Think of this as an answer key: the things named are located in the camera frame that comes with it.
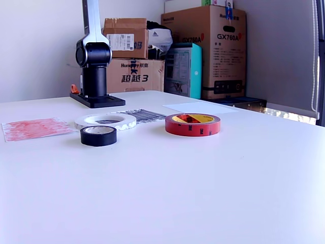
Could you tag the red tape roll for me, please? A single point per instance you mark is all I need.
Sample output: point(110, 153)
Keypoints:
point(193, 129)

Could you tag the white tape roll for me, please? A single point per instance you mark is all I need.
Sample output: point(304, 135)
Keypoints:
point(128, 124)

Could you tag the black tape roll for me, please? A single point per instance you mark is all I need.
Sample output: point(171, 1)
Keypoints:
point(99, 139)

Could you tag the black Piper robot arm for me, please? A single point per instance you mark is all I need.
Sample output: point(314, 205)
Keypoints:
point(95, 76)

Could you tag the blue tape strip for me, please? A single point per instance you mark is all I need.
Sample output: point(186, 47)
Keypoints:
point(229, 12)

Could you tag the black scribbled paper sheet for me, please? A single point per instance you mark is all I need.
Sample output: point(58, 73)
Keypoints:
point(149, 115)

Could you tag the plain white paper sheet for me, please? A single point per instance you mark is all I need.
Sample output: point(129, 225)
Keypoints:
point(203, 107)

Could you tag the Huntkey printed cardboard box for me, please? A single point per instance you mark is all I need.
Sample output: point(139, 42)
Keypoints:
point(142, 76)

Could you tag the teal product box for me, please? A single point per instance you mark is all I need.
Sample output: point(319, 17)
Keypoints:
point(195, 73)

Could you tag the large GX760A cardboard box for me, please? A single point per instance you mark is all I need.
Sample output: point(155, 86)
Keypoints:
point(223, 63)

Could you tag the white adidas bag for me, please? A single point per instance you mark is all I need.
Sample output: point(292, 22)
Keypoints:
point(160, 36)

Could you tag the black box with trim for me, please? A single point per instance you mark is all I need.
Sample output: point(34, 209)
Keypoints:
point(248, 104)

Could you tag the orange clamp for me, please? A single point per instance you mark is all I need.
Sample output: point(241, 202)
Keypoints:
point(74, 89)

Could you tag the small labelled cardboard box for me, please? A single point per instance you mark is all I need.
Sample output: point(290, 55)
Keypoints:
point(127, 28)

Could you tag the red scribbled paper sheet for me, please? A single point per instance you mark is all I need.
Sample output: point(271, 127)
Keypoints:
point(38, 129)

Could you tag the green white carton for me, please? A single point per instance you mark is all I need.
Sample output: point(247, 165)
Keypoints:
point(207, 2)

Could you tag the white printed carton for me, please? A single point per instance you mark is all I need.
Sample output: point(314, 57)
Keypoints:
point(221, 2)

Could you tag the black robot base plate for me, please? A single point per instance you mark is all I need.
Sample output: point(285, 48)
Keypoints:
point(101, 101)

